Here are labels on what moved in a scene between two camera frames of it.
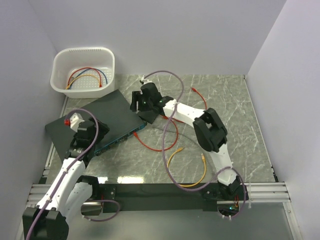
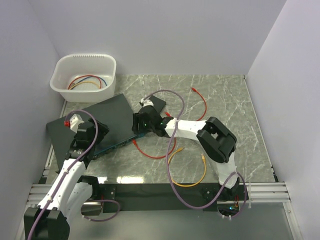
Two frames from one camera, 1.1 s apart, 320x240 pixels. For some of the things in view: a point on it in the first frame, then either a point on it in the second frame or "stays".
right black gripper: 135,97 -> 137,119
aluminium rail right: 268,192 stays
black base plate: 162,197 stays
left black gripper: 102,130 stays
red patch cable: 135,133 -> 135,144
